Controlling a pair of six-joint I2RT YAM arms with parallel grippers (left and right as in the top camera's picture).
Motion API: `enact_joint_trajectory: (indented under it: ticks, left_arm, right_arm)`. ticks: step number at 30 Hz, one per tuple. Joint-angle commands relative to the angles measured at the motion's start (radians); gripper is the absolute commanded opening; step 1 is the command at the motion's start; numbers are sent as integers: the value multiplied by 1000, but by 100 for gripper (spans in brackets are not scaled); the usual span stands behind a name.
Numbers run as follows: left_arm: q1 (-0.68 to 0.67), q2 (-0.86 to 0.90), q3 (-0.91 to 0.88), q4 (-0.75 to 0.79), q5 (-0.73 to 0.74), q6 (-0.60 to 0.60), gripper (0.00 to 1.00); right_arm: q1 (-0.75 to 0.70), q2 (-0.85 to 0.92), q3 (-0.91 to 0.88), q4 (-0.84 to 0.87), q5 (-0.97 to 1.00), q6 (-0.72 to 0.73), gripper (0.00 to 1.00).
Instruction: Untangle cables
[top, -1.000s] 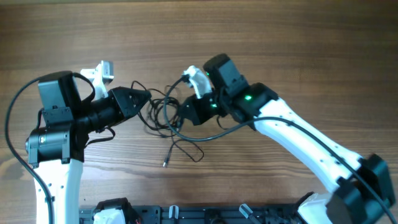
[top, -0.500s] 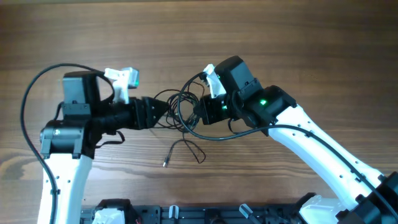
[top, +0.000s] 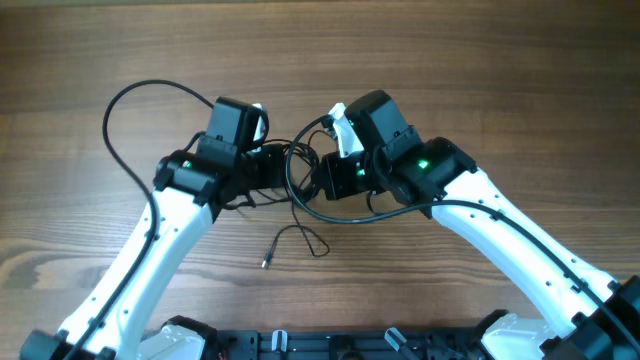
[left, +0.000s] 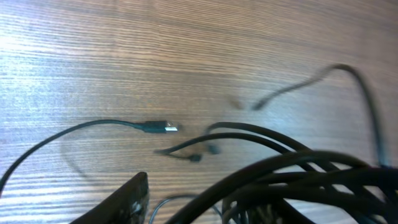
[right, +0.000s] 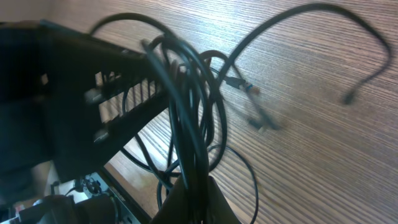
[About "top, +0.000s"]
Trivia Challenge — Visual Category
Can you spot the left camera black cable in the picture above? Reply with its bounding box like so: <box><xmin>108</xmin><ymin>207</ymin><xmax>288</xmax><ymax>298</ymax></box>
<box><xmin>61</xmin><ymin>78</ymin><xmax>216</xmax><ymax>360</ymax></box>

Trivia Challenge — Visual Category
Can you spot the camera black cable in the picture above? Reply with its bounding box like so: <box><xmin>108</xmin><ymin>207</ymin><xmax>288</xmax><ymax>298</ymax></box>
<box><xmin>61</xmin><ymin>78</ymin><xmax>216</xmax><ymax>360</ymax></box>
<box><xmin>283</xmin><ymin>114</ymin><xmax>640</xmax><ymax>346</ymax></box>

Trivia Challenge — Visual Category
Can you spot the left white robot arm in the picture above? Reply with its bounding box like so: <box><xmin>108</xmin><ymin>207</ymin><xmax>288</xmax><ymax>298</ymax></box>
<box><xmin>19</xmin><ymin>97</ymin><xmax>269</xmax><ymax>359</ymax></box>

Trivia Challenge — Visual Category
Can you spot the right camera black cable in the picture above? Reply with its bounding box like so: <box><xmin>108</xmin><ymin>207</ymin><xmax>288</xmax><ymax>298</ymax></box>
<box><xmin>283</xmin><ymin>114</ymin><xmax>640</xmax><ymax>346</ymax></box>

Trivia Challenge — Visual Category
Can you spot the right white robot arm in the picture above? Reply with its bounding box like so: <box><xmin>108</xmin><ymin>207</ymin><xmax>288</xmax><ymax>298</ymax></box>
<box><xmin>320</xmin><ymin>90</ymin><xmax>639</xmax><ymax>359</ymax></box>

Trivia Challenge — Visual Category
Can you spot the black cables bundle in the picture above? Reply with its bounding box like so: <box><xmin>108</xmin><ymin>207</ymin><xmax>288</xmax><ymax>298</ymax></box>
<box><xmin>234</xmin><ymin>129</ymin><xmax>332</xmax><ymax>270</ymax></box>

